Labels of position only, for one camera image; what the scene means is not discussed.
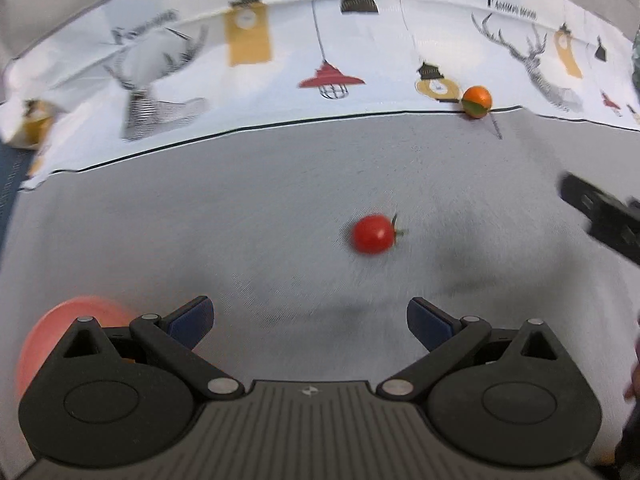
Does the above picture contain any red cherry tomato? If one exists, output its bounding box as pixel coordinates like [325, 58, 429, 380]
[351, 214, 407, 256]

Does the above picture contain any blue folded blanket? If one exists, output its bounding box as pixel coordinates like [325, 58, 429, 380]
[0, 144, 26, 247]

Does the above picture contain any grey quilt with printed band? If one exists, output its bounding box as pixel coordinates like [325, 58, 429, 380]
[0, 0, 640, 192]

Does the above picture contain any grey fleece blanket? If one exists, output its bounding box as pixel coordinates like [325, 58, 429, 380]
[0, 105, 640, 467]

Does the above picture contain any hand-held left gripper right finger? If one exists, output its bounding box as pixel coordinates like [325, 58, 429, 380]
[375, 297, 562, 403]

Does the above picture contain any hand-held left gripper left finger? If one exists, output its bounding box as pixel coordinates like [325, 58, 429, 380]
[60, 296, 247, 403]

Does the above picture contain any small orange with green patch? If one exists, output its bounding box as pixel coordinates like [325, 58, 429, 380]
[460, 85, 494, 120]

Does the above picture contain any pink plate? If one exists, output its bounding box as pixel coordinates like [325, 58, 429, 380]
[15, 296, 139, 402]

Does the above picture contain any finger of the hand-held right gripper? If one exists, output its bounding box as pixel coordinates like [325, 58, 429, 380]
[559, 172, 640, 267]

